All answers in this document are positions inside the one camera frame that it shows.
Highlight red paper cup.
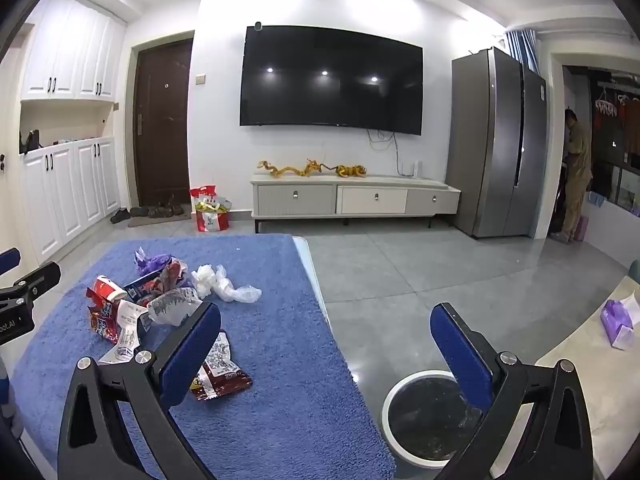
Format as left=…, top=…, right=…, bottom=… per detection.
left=87, top=274, right=131, bottom=307

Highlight purple tissue pack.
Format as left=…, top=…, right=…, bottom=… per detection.
left=600, top=292, right=640, bottom=351

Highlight dark red snack packet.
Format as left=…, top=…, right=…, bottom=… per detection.
left=189, top=331, right=254, bottom=402

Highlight blue towel mat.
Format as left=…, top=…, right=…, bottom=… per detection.
left=12, top=232, right=398, bottom=480

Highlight grey and white television cabinet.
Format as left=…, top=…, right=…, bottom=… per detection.
left=250, top=172, right=462, bottom=235

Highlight white printed wrapper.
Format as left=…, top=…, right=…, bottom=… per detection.
left=147, top=287, right=204, bottom=329

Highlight red gift bag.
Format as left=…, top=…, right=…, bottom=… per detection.
left=189, top=185, right=235, bottom=233

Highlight dark brown entrance door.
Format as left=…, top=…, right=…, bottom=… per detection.
left=131, top=37, right=195, bottom=212

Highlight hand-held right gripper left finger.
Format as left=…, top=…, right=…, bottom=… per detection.
left=57, top=301, right=222, bottom=480

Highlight grey doormat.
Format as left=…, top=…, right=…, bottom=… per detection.
left=127, top=210, right=194, bottom=229

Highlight purple wrapper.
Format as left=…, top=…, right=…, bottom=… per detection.
left=134, top=247, right=174, bottom=277

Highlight white base cabinets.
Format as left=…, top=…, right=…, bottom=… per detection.
left=19, top=136, right=122, bottom=264

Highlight white bin with black liner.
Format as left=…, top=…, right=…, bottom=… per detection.
left=381, top=369, right=495, bottom=468

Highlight white paper receipt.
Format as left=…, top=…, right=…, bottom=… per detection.
left=98, top=300, right=152, bottom=365

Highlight red and blue snack wrapper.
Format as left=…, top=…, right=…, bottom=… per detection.
left=145, top=258, right=194, bottom=301

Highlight blue curtain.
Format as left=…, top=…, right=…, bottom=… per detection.
left=504, top=29, right=541, bottom=74

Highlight golden dragon ornament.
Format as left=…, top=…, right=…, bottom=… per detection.
left=257, top=158, right=337, bottom=180

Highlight television cables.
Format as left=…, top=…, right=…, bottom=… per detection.
left=366, top=128, right=416, bottom=177

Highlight pink clothes drying hanger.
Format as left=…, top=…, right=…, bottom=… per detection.
left=594, top=86, right=622, bottom=117

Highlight black wall television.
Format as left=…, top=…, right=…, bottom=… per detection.
left=239, top=24, right=425, bottom=136

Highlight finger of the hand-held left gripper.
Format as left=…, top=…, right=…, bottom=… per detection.
left=0, top=247, right=22, bottom=276
left=0, top=262, right=62, bottom=312

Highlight white wall cabinets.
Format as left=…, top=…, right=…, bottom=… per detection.
left=20, top=0, right=129, bottom=102

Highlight beige marble table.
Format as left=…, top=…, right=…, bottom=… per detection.
left=534, top=275, right=640, bottom=480

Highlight grey double door fridge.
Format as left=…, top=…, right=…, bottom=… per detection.
left=445, top=46, right=549, bottom=240

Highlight white plastic bag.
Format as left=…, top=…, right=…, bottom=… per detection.
left=191, top=264, right=263, bottom=304

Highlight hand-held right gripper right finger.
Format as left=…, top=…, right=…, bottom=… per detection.
left=429, top=302, right=596, bottom=480

